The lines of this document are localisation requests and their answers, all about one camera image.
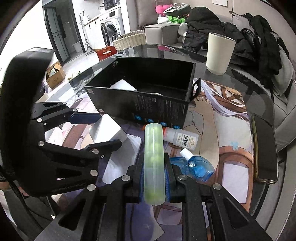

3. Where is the white power adapter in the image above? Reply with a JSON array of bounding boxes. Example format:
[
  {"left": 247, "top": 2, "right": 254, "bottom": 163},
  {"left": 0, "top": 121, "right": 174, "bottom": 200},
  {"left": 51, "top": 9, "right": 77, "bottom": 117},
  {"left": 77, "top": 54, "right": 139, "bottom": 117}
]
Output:
[{"left": 89, "top": 113, "right": 127, "bottom": 143}]

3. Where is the blue plastic bottle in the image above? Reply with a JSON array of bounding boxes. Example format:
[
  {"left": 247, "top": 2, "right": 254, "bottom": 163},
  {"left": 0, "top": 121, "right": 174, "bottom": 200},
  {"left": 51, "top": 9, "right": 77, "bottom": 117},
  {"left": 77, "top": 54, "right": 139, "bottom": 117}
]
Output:
[{"left": 170, "top": 148, "right": 215, "bottom": 182}]

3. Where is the translucent green pill case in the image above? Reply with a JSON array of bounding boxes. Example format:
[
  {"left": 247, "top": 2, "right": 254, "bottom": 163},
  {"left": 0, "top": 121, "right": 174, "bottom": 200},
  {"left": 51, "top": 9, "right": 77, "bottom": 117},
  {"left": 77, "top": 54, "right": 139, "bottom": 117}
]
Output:
[{"left": 144, "top": 123, "right": 166, "bottom": 206}]

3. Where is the white bottle orange cap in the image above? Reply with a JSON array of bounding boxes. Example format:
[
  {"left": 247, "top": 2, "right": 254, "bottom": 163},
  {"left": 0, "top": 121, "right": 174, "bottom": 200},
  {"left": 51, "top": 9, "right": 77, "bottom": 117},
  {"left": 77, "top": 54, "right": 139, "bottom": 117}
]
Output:
[{"left": 163, "top": 127, "right": 199, "bottom": 151}]

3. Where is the cardboard box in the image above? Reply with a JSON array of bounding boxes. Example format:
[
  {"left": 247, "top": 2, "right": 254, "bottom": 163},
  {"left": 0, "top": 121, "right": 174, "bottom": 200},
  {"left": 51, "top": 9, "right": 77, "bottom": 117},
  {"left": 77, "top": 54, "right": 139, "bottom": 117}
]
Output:
[{"left": 46, "top": 61, "right": 66, "bottom": 89}]

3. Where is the white charger in box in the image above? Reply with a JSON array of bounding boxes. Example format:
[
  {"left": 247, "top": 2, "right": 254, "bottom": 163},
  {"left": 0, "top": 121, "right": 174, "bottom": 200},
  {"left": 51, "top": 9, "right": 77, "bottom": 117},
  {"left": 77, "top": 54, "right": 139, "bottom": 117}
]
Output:
[{"left": 110, "top": 79, "right": 137, "bottom": 91}]

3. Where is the red gift box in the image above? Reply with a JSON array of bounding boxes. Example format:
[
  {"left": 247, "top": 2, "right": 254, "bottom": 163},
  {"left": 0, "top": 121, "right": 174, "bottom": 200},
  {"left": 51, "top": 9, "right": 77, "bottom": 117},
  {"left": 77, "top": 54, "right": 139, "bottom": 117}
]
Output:
[{"left": 95, "top": 46, "right": 117, "bottom": 61}]

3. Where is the black smartphone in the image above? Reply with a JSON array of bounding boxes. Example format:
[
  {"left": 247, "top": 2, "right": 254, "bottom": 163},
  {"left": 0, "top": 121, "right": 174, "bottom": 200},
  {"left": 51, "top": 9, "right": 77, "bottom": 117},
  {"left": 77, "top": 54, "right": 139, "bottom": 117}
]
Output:
[{"left": 251, "top": 114, "right": 278, "bottom": 184}]

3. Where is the anime print desk mat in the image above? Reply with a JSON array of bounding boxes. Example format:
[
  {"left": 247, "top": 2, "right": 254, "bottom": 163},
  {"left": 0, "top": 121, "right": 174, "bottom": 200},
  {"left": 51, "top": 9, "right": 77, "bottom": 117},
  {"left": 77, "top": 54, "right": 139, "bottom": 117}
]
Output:
[{"left": 45, "top": 79, "right": 255, "bottom": 241}]

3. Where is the black framed door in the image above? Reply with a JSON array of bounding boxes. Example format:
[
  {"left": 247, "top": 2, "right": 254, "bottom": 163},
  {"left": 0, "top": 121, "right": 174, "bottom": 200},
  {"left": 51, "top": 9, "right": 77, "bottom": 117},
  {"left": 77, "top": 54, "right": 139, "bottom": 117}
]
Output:
[{"left": 42, "top": 0, "right": 85, "bottom": 65}]

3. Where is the black storage box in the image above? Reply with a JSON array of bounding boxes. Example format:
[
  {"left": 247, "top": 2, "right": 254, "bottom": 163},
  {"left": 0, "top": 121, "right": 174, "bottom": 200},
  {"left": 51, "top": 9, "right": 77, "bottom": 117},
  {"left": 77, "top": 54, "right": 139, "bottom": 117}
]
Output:
[{"left": 85, "top": 57, "right": 200, "bottom": 128}]

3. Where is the washing machine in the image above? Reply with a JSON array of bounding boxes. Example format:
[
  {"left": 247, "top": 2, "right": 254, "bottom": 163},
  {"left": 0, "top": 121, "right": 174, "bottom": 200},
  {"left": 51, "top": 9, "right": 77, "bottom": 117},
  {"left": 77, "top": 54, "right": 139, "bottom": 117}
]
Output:
[{"left": 99, "top": 6, "right": 125, "bottom": 46}]

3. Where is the wicker basket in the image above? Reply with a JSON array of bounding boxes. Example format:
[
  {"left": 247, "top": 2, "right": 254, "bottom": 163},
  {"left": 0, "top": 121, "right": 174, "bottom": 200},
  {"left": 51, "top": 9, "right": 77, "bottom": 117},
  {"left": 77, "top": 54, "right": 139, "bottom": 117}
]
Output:
[{"left": 113, "top": 30, "right": 146, "bottom": 52}]

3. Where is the microwave oven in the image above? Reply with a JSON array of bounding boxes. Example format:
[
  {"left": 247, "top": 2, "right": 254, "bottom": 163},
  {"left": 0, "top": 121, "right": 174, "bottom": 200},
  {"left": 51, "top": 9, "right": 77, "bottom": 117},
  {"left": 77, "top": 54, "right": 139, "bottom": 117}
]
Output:
[{"left": 103, "top": 0, "right": 120, "bottom": 11}]

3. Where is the grey cushion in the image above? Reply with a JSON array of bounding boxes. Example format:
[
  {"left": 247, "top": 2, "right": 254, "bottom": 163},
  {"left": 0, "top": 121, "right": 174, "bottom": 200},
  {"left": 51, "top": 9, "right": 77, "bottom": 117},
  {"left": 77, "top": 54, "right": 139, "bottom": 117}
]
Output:
[{"left": 135, "top": 0, "right": 163, "bottom": 29}]

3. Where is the pink plush toy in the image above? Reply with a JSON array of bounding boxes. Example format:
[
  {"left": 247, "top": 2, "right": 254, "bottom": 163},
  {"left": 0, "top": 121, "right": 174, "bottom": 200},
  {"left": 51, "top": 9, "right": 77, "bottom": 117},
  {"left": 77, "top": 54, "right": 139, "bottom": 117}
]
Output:
[{"left": 155, "top": 4, "right": 173, "bottom": 16}]

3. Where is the grey sofa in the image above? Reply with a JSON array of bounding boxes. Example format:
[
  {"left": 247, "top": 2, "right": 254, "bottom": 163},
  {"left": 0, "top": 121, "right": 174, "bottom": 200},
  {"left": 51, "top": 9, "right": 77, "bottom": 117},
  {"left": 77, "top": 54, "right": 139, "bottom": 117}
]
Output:
[{"left": 143, "top": 4, "right": 296, "bottom": 151}]

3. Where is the green bag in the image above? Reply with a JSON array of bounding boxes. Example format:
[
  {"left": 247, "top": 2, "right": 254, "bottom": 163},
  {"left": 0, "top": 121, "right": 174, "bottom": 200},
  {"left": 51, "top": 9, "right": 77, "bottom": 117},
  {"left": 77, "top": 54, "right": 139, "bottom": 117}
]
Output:
[{"left": 167, "top": 15, "right": 187, "bottom": 24}]

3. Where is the black clothes pile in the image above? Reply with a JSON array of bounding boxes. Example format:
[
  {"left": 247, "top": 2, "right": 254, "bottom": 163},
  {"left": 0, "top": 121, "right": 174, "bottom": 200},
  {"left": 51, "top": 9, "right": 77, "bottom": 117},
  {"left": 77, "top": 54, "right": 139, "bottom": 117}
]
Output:
[{"left": 221, "top": 13, "right": 288, "bottom": 89}]

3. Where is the black white helmet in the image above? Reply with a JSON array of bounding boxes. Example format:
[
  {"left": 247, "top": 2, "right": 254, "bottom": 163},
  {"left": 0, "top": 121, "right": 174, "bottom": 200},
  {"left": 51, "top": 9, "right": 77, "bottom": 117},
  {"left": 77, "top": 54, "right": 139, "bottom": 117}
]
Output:
[{"left": 164, "top": 3, "right": 191, "bottom": 17}]

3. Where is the white cup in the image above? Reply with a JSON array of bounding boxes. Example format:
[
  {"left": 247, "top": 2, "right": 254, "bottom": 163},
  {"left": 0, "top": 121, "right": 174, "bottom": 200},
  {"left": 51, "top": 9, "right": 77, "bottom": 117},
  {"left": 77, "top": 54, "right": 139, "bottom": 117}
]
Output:
[{"left": 206, "top": 33, "right": 236, "bottom": 75}]

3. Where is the black jacket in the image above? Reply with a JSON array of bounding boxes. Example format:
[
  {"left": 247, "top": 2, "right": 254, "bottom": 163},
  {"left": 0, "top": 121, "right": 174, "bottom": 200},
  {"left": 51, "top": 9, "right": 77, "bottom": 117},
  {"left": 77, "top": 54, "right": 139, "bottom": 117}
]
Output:
[{"left": 182, "top": 6, "right": 233, "bottom": 52}]

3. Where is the wall switch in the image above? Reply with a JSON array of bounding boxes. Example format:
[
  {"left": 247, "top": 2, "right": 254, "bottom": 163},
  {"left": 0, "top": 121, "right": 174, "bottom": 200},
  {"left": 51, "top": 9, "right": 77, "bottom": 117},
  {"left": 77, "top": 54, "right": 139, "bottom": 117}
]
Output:
[{"left": 212, "top": 0, "right": 228, "bottom": 7}]

